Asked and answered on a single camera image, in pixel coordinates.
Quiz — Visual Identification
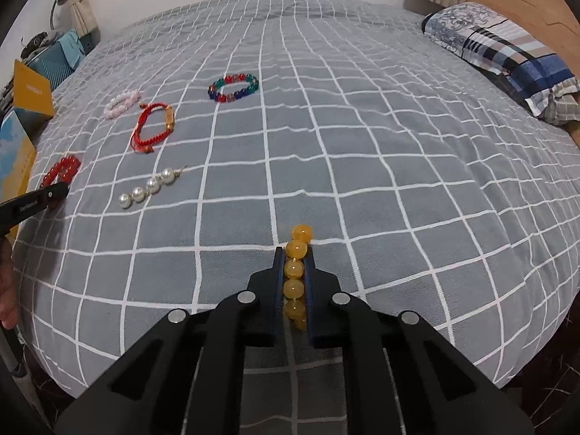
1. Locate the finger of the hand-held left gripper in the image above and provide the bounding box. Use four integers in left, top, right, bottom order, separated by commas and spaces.
0, 182, 70, 237

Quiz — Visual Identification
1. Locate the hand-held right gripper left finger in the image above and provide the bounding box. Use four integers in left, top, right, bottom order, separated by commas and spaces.
54, 245, 287, 435

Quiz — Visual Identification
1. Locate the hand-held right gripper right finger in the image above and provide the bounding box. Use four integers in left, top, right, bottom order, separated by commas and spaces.
302, 248, 536, 435

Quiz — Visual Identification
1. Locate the yellow bead bracelet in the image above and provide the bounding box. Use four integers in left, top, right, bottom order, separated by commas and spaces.
283, 224, 314, 331

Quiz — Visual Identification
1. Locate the red bead bracelet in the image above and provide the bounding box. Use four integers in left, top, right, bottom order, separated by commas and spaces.
40, 155, 81, 190

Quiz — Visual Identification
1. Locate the person's left hand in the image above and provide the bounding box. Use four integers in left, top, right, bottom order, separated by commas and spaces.
0, 241, 20, 330

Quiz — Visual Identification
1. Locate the blue and yellow box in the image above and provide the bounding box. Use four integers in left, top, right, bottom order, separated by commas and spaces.
0, 109, 38, 242

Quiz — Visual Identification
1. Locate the yellow cardboard box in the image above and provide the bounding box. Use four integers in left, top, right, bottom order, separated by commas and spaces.
12, 59, 56, 119

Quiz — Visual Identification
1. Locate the white pearl strand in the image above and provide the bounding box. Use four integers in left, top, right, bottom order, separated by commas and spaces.
118, 165, 188, 210

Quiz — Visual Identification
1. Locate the grey checked blanket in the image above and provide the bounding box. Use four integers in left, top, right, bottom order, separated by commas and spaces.
13, 0, 580, 394

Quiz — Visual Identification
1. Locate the teal ribbed suitcase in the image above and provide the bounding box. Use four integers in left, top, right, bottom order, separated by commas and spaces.
26, 32, 88, 90

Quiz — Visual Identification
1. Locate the blue plaid pillow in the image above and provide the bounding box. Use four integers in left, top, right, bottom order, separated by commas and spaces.
421, 2, 580, 121

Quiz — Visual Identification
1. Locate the grey checked pillow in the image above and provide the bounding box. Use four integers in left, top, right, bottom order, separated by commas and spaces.
541, 85, 580, 126

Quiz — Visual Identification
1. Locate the pink bead bracelet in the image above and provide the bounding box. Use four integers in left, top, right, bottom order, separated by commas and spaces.
104, 90, 142, 120

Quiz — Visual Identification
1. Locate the red cord bracelet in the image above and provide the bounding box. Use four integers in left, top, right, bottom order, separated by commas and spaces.
129, 103, 175, 153

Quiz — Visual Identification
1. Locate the multicolour glass bead bracelet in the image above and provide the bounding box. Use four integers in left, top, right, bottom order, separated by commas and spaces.
208, 74, 259, 103

